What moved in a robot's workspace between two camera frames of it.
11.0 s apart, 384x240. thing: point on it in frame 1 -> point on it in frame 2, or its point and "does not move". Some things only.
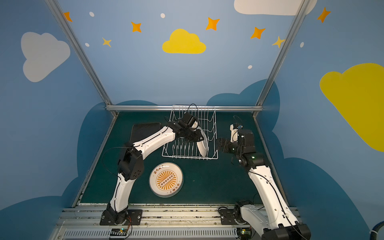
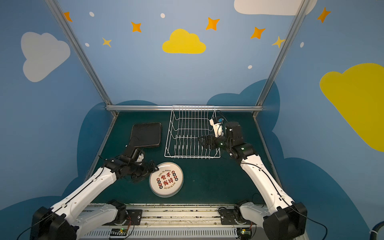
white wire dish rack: (205, 115) does not move
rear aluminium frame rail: (184, 108) does not move
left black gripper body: (192, 133) -> (143, 172)
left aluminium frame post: (79, 49) does not move
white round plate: (202, 146) -> (167, 181)
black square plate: (139, 131) does not move
